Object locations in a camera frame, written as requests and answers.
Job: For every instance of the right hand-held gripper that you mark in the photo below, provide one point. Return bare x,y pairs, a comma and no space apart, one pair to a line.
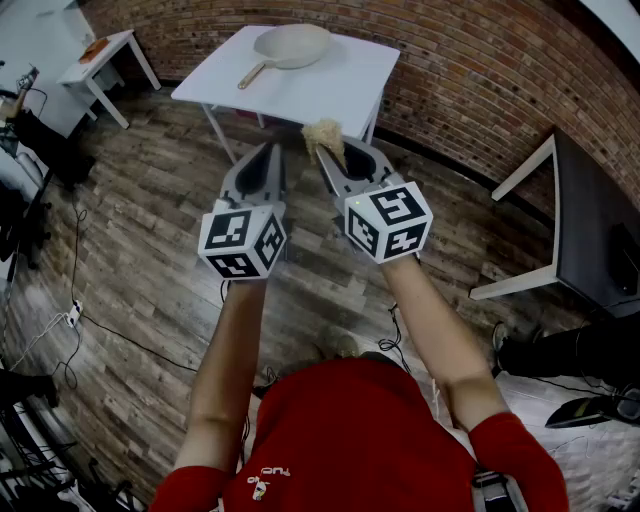
390,225

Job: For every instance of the white square table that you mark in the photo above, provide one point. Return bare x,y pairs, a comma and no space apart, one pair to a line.
320,92

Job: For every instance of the small white side table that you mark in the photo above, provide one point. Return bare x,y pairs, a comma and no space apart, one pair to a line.
116,42

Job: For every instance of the person's left forearm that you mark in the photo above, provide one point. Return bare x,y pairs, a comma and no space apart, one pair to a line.
225,375

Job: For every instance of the orange flat object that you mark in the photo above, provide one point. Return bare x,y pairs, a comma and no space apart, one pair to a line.
94,50

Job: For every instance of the black rectangular device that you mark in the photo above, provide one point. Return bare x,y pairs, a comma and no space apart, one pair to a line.
625,260

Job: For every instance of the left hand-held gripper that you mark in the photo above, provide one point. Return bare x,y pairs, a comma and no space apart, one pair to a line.
235,240

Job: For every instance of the white power strip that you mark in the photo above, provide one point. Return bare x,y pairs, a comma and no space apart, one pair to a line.
75,314

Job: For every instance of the person's right forearm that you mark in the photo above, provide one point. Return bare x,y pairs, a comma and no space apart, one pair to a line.
435,340

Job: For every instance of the black flat object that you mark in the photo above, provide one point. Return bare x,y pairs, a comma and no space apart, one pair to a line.
580,411

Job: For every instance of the dark desk with white frame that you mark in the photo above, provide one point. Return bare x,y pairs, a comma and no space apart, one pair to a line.
585,225

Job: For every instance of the person's red shirt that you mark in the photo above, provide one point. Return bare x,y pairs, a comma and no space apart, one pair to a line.
350,435

